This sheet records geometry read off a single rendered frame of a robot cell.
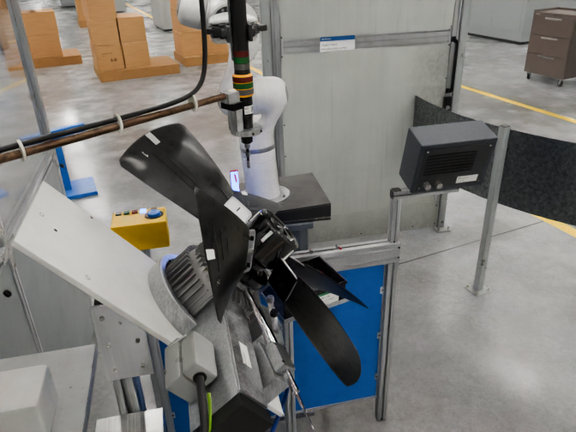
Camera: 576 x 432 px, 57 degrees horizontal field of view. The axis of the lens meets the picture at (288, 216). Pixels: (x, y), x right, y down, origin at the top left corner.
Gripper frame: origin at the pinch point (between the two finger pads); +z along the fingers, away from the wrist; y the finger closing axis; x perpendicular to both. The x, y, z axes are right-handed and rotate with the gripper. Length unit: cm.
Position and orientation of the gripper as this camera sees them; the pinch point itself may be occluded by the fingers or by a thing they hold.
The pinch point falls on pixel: (238, 33)
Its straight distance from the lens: 113.1
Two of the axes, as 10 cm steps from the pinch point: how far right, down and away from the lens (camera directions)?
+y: -9.8, 1.3, -1.8
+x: -0.3, -8.9, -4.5
